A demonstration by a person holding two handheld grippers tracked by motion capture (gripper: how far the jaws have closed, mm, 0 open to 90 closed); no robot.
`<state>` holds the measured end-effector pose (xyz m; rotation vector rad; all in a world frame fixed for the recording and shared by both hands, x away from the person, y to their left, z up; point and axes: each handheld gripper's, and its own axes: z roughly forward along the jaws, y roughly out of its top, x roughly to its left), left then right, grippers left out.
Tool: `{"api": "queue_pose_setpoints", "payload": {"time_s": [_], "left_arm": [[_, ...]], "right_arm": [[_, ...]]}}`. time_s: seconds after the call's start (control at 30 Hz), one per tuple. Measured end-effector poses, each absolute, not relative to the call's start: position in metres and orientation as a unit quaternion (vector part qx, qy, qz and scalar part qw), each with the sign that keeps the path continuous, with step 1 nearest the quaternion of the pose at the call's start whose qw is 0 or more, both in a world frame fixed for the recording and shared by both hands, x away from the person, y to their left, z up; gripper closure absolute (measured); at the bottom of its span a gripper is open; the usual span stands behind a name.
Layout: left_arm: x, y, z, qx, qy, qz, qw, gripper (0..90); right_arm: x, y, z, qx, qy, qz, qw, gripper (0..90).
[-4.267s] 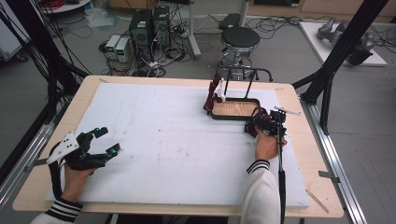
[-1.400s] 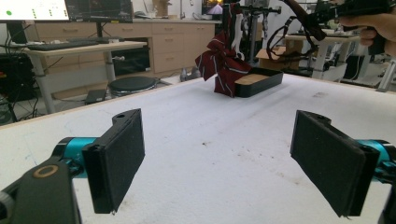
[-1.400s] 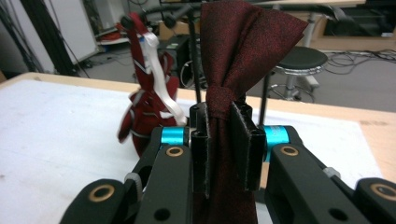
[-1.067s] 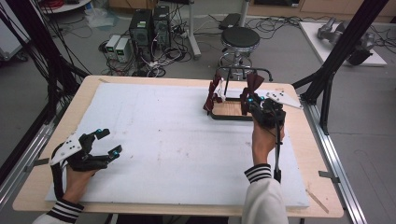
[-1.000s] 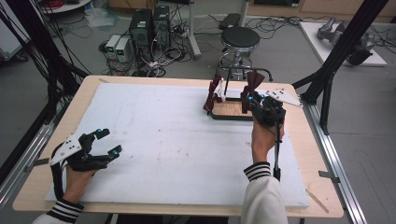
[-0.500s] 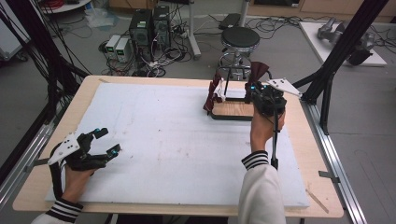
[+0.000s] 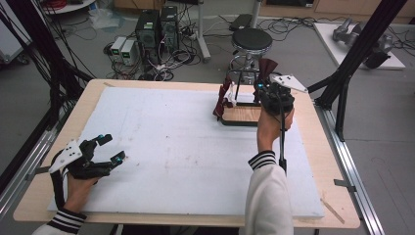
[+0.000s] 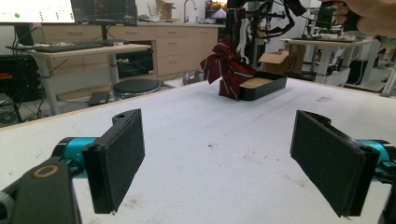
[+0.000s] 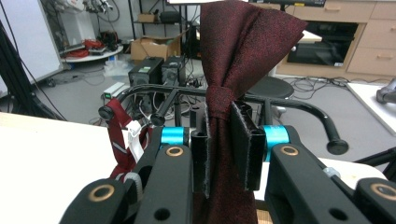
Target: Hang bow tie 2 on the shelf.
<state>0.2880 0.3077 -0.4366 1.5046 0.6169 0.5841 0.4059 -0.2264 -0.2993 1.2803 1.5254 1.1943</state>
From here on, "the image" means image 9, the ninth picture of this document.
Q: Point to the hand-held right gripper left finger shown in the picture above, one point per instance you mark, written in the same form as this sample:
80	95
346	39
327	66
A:
199	155

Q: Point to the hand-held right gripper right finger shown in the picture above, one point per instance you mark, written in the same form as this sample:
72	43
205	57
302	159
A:
249	149

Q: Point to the black rack with wooden base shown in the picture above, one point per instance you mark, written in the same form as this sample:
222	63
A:
317	113

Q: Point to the striped dark red bow tie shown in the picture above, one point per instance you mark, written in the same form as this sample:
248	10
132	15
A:
120	146

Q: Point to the plain dark red bow tie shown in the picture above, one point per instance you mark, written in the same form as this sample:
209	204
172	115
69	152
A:
236	46

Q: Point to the black round stool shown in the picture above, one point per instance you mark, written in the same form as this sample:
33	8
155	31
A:
274	88

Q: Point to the white power supply unit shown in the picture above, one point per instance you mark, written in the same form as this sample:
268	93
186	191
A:
113	90

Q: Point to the cardboard box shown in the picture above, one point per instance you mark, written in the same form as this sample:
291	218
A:
154	48

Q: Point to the clear plastic bag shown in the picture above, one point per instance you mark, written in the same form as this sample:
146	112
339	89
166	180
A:
116	67

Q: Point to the white platform board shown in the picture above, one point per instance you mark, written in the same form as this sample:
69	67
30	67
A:
370	99

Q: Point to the white foam board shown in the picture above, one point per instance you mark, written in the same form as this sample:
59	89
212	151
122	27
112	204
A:
62	161

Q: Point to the black metal shelf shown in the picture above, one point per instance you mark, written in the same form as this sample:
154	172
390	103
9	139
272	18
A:
162	18

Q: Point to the round white table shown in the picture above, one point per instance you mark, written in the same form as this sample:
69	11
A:
93	56

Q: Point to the light wooden cabinets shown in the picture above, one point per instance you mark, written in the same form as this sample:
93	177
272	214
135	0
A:
373	37

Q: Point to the whiteboard panel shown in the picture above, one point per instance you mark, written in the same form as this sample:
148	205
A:
28	37

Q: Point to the black metal frame post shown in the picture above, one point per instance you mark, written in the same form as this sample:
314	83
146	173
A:
378	158
18	84

